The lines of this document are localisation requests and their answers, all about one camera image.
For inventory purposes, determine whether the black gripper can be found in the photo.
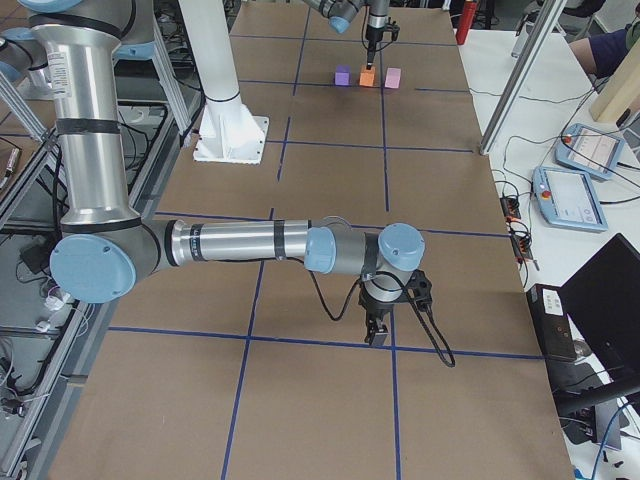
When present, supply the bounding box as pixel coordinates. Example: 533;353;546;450
365;27;385;69

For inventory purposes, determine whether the orange foam cube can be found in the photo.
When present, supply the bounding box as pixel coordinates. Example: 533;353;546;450
358;65;376;88

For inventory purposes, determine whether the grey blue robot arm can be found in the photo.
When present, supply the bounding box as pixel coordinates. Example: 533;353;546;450
306;1;398;346

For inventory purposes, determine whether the light pink foam cube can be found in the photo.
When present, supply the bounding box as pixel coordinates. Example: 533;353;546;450
384;67;402;89

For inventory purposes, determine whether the dark purple foam cube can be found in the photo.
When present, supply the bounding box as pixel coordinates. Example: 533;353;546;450
334;65;351;86

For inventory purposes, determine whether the red cylinder tube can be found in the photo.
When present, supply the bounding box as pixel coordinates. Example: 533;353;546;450
456;0;477;45

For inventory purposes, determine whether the white side desk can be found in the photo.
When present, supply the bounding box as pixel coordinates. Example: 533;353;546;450
459;30;639;479

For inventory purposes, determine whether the black computer box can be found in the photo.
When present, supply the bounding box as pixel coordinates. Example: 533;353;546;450
526;284;577;363

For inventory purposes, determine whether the black laptop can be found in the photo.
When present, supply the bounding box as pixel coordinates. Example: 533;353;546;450
556;233;639;415

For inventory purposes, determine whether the person in dark shirt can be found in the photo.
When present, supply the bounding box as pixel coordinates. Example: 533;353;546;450
569;12;639;79

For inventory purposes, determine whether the left teach pendant tablet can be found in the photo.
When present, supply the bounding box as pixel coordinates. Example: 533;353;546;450
532;166;608;233

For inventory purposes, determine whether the teach pendant tablet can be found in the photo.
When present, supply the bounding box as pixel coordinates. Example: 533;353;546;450
532;166;608;233
555;123;626;181

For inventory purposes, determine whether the right teach pendant tablet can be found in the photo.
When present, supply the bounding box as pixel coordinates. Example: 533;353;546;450
555;123;626;181

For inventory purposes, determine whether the wooden beam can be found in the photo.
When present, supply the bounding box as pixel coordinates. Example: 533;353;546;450
590;39;639;123

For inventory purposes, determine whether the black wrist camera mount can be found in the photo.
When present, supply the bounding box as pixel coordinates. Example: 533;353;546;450
385;17;400;43

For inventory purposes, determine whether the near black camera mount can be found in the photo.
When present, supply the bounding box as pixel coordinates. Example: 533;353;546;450
406;269;433;312

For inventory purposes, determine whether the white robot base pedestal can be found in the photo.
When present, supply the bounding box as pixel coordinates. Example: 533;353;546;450
179;0;269;165

